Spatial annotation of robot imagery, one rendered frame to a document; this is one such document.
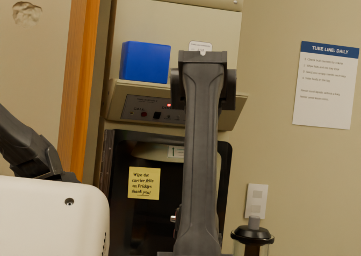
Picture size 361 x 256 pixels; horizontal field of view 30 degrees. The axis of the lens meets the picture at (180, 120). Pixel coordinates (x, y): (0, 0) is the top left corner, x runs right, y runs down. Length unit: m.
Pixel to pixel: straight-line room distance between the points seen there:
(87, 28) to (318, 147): 1.03
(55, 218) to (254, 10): 1.55
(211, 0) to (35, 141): 0.64
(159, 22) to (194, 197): 0.81
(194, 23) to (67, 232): 1.03
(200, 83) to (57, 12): 1.12
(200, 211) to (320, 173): 1.42
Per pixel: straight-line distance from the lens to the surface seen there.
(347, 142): 2.34
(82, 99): 1.55
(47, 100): 2.07
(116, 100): 1.57
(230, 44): 1.71
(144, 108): 1.60
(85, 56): 1.55
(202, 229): 0.91
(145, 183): 1.63
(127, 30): 1.65
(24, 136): 1.27
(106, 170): 1.65
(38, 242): 0.74
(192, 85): 1.01
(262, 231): 1.67
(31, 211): 0.76
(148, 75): 1.55
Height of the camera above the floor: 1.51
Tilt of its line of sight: 3 degrees down
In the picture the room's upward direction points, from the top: 6 degrees clockwise
